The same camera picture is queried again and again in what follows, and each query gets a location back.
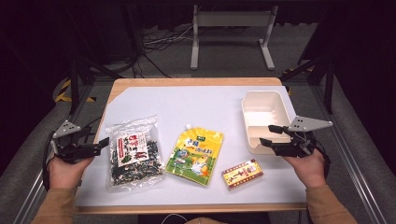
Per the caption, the small red and yellow box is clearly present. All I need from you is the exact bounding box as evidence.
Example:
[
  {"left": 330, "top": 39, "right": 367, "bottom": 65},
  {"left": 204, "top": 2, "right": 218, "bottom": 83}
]
[{"left": 220, "top": 158, "right": 264, "bottom": 191}]

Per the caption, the yellow spouted sauce pouch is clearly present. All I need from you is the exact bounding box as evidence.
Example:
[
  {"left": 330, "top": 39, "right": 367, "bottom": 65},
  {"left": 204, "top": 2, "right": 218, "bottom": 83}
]
[{"left": 164, "top": 123, "right": 225, "bottom": 188}]

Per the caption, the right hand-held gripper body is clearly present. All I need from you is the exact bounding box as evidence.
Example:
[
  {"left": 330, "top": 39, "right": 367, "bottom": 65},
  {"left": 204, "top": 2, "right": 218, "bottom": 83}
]
[{"left": 274, "top": 115, "right": 333, "bottom": 159}]

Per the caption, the clear bag of dried seaweed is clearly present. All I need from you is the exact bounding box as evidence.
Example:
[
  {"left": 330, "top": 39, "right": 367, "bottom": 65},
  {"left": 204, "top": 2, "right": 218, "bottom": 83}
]
[{"left": 105, "top": 115, "right": 166, "bottom": 191}]

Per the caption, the white table mat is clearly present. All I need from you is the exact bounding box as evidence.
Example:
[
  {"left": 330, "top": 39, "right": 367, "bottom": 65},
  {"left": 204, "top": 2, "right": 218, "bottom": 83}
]
[{"left": 74, "top": 85, "right": 307, "bottom": 208}]

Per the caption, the person's left hand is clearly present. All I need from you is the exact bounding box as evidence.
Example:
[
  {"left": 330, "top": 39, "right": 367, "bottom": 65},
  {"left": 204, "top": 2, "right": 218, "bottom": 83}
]
[{"left": 48, "top": 155, "right": 94, "bottom": 189}]

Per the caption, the black metal stand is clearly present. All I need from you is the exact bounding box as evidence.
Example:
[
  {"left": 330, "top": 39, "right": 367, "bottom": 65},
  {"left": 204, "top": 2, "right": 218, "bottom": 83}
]
[
  {"left": 279, "top": 52, "right": 336, "bottom": 115},
  {"left": 66, "top": 46, "right": 125, "bottom": 115}
]

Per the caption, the thin white cable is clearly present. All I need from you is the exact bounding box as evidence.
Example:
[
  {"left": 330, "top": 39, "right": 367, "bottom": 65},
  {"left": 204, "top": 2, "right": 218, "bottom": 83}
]
[{"left": 160, "top": 213, "right": 190, "bottom": 224}]

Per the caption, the bundle of floor cables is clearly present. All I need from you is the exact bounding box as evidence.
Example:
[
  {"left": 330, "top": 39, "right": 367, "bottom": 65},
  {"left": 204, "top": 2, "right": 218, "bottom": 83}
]
[{"left": 130, "top": 24, "right": 200, "bottom": 78}]

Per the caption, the person's tan clothed torso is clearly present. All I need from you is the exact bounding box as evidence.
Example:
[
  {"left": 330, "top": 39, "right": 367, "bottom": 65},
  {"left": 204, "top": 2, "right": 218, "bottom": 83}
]
[{"left": 185, "top": 217, "right": 228, "bottom": 224}]

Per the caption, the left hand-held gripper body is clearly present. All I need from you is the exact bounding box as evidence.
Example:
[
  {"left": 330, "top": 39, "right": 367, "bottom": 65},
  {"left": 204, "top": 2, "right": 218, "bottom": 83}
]
[{"left": 50, "top": 119, "right": 102, "bottom": 165}]

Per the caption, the person's right hand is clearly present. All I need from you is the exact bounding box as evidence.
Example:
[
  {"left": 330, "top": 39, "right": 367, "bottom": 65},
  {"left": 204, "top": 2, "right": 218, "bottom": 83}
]
[{"left": 281, "top": 148, "right": 327, "bottom": 189}]

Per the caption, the grey metal stand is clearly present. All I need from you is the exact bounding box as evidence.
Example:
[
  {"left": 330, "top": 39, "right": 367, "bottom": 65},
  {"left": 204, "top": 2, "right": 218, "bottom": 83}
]
[{"left": 190, "top": 4, "right": 279, "bottom": 71}]

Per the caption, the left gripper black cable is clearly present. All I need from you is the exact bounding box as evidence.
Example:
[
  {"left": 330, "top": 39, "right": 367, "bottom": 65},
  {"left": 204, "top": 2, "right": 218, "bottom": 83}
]
[{"left": 41, "top": 130, "right": 56, "bottom": 191}]

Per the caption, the cream plastic lunch box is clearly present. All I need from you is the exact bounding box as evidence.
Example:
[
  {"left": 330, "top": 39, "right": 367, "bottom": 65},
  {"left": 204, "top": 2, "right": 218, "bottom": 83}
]
[{"left": 241, "top": 90, "right": 297, "bottom": 156}]

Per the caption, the aluminium frame rail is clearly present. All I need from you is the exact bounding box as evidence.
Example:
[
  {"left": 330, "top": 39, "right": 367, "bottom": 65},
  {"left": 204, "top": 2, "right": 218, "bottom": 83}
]
[
  {"left": 12, "top": 83, "right": 94, "bottom": 224},
  {"left": 311, "top": 83, "right": 389, "bottom": 224}
]

